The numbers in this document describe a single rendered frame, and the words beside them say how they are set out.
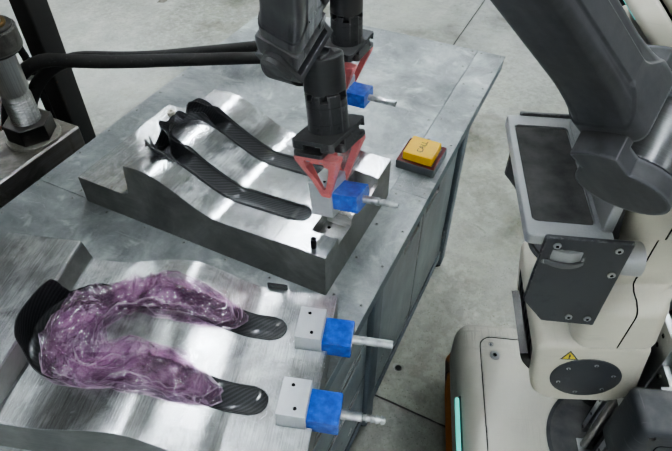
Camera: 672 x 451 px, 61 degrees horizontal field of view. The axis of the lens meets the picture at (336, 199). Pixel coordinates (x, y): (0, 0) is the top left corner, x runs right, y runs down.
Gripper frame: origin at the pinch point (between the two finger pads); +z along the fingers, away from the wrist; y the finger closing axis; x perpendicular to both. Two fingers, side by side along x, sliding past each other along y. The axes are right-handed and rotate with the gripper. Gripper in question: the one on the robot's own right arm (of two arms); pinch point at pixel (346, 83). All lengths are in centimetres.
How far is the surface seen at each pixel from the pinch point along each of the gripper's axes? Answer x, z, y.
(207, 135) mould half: -16.3, 1.9, 22.8
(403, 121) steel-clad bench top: 7.2, 15.2, -13.6
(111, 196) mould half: -29.1, 10.2, 36.4
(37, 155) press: -58, 16, 29
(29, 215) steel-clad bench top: -43, 14, 44
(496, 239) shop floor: 28, 96, -68
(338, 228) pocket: 11.6, 8.7, 27.5
